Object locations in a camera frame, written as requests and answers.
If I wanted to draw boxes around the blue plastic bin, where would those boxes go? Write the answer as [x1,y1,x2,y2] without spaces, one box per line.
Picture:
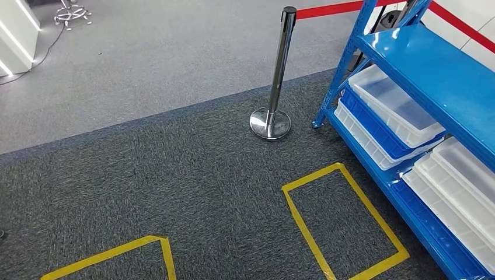
[340,85,447,161]

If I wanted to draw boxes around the translucent plastic bin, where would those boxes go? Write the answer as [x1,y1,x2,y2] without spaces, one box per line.
[348,64,446,149]

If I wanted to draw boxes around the white car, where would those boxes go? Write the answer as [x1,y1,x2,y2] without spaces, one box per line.
[363,0,495,72]

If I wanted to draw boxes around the blue metal shelf rack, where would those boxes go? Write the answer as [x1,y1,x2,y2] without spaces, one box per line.
[312,0,495,280]

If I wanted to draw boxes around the yellow floor tape square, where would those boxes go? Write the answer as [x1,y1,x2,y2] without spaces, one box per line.
[281,162,411,280]

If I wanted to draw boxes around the black floor cable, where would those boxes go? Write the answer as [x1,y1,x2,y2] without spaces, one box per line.
[0,22,66,86]

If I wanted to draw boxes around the red barrier belt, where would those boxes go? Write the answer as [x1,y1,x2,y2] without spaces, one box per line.
[427,1,495,55]
[295,0,407,20]

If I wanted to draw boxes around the chrome stanchion post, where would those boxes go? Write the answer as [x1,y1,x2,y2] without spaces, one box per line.
[249,5,298,141]

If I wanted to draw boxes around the chrome star chair base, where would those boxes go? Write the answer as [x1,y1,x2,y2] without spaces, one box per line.
[53,0,93,32]

